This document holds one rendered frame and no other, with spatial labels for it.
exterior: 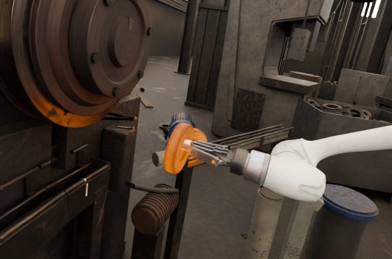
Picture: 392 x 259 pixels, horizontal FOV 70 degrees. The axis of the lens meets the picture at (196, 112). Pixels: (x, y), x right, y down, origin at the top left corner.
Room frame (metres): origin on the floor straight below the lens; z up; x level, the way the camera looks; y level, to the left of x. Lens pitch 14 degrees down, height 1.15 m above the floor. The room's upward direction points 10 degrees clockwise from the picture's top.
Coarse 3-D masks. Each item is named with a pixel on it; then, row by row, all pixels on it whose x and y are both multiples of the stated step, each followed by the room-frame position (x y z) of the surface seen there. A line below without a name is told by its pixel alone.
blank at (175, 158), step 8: (176, 128) 0.77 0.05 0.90; (184, 128) 0.77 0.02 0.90; (192, 128) 0.84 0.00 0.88; (176, 136) 0.75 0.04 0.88; (184, 136) 0.77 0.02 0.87; (192, 136) 0.86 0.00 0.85; (168, 144) 0.74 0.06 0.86; (176, 144) 0.73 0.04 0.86; (168, 152) 0.73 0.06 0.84; (176, 152) 0.73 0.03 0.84; (184, 152) 0.82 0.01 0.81; (168, 160) 0.73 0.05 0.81; (176, 160) 0.74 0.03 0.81; (184, 160) 0.82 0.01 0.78; (168, 168) 0.74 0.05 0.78; (176, 168) 0.76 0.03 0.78
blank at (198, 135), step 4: (196, 128) 1.17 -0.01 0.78; (196, 132) 1.14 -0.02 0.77; (200, 132) 1.15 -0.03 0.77; (196, 136) 1.14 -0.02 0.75; (200, 136) 1.15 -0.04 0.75; (204, 136) 1.17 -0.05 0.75; (196, 140) 1.14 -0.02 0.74; (200, 140) 1.15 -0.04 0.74; (204, 140) 1.17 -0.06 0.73; (192, 160) 1.14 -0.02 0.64; (196, 160) 1.15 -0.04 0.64
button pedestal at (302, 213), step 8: (296, 200) 1.22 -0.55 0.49; (320, 200) 1.08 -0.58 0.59; (296, 208) 1.17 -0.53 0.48; (304, 208) 1.15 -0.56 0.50; (312, 208) 1.08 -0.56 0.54; (296, 216) 1.15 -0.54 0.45; (304, 216) 1.15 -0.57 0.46; (296, 224) 1.15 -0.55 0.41; (304, 224) 1.14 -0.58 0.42; (288, 232) 1.20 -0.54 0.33; (296, 232) 1.15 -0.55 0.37; (304, 232) 1.14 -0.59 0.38; (288, 240) 1.16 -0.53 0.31; (296, 240) 1.15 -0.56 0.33; (288, 248) 1.15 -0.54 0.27; (296, 248) 1.14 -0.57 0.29; (280, 256) 1.24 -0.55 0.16; (288, 256) 1.15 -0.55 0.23; (296, 256) 1.14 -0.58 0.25
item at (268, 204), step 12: (264, 192) 1.19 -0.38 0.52; (264, 204) 1.15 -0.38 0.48; (276, 204) 1.14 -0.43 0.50; (252, 216) 1.20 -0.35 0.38; (264, 216) 1.14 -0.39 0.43; (276, 216) 1.15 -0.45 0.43; (252, 228) 1.17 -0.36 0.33; (264, 228) 1.14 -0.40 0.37; (252, 240) 1.16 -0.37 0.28; (264, 240) 1.14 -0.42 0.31; (252, 252) 1.15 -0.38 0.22; (264, 252) 1.14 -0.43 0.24
